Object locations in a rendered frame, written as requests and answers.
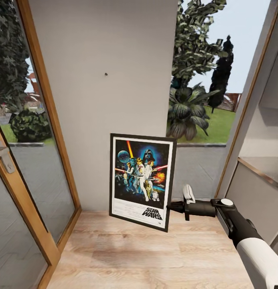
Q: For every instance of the poster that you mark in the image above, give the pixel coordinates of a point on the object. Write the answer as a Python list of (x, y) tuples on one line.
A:
[(141, 179)]

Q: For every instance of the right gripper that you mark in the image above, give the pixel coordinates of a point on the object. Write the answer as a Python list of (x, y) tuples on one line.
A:
[(196, 208)]

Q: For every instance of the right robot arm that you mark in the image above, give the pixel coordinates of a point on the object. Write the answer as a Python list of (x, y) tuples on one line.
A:
[(260, 261)]

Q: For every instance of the fixed window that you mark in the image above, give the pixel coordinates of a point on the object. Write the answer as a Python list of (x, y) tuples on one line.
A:
[(218, 51)]

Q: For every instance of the door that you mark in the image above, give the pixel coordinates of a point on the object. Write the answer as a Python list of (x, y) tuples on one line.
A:
[(39, 204)]

